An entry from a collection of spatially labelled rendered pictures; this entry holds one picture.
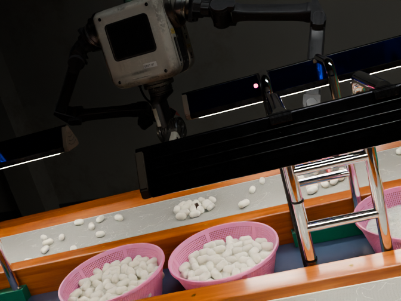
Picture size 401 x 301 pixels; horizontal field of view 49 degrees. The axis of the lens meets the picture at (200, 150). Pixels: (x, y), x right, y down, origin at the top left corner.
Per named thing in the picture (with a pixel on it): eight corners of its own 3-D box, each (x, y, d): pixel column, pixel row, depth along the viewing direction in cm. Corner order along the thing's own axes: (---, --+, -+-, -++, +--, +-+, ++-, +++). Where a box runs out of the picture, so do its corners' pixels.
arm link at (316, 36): (309, 31, 172) (311, 10, 163) (324, 31, 171) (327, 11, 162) (301, 123, 152) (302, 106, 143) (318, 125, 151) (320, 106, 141)
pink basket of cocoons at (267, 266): (169, 278, 116) (159, 246, 114) (260, 242, 121) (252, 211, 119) (194, 337, 91) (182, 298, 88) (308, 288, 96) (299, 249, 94)
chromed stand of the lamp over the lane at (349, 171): (287, 216, 132) (252, 70, 121) (355, 202, 128) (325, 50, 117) (295, 248, 113) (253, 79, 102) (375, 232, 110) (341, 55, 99)
